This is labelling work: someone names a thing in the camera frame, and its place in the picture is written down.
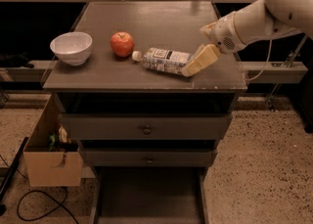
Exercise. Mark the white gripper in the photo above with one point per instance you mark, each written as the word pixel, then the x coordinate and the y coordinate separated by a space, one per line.
pixel 223 35

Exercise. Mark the clear plastic water bottle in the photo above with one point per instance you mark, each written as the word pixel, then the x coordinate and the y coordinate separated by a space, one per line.
pixel 162 60

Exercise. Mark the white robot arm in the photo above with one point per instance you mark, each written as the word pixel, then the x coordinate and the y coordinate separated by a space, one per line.
pixel 261 20

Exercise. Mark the grey drawer cabinet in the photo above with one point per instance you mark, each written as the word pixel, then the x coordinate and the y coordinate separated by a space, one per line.
pixel 106 85

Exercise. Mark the grey top drawer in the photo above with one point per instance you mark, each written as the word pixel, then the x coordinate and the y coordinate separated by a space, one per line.
pixel 99 127

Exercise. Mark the grey middle drawer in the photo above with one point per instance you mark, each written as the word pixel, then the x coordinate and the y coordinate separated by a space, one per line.
pixel 145 157

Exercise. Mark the grey open bottom drawer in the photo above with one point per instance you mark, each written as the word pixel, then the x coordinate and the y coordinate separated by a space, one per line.
pixel 149 195

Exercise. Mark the red apple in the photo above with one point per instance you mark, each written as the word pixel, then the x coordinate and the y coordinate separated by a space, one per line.
pixel 122 44

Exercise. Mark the white bowl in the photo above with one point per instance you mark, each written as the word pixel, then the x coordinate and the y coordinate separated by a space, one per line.
pixel 72 48

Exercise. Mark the items in cardboard box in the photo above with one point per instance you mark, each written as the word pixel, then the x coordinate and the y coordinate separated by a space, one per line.
pixel 60 142

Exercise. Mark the cardboard box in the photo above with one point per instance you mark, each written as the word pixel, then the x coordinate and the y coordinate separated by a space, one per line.
pixel 47 168

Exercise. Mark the black bar on floor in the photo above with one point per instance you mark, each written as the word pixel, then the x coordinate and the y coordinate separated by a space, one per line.
pixel 7 174

